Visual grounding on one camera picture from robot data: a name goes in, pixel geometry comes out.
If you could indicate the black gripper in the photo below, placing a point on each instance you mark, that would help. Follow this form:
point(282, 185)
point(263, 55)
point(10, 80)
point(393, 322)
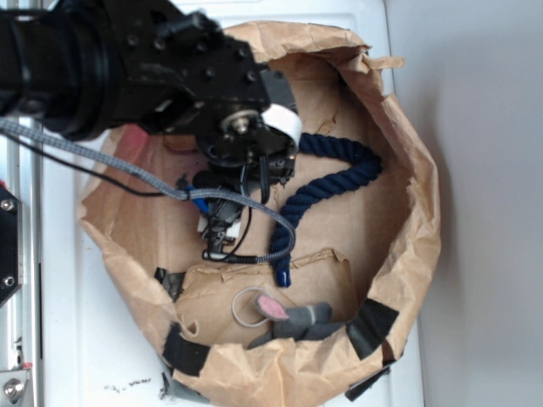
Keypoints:
point(223, 194)

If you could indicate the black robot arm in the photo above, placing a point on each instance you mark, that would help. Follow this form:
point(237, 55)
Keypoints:
point(83, 67)

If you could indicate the brown paper lined bin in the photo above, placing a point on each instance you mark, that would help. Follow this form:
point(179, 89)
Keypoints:
point(371, 253)

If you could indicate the white rubber band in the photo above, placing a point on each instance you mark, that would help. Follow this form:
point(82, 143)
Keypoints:
point(240, 306)

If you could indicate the grey plush bunny toy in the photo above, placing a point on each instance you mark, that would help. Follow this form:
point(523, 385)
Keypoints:
point(304, 323)

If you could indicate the aluminium frame rail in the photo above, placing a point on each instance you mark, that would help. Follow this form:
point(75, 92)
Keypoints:
point(21, 252)

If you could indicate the black mounting bracket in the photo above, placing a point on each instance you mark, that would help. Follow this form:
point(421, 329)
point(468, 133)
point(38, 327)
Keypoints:
point(11, 225)

